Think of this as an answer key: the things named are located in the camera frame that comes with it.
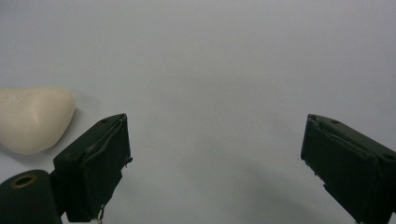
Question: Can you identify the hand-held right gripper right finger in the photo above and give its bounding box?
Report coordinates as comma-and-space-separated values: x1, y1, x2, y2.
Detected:
300, 113, 396, 224

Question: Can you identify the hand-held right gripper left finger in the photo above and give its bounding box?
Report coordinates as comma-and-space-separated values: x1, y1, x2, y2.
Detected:
49, 113, 134, 224

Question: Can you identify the cream rounded stone-like object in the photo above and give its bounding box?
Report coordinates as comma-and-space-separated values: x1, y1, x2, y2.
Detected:
0, 86, 77, 155

